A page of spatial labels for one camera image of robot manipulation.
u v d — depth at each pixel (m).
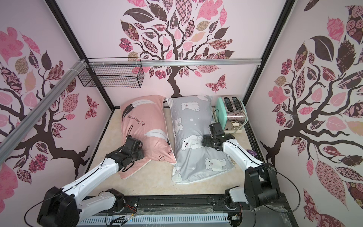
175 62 0.95
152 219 0.70
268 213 0.71
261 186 0.42
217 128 0.68
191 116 0.97
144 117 0.93
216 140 0.63
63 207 0.39
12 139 0.51
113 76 1.21
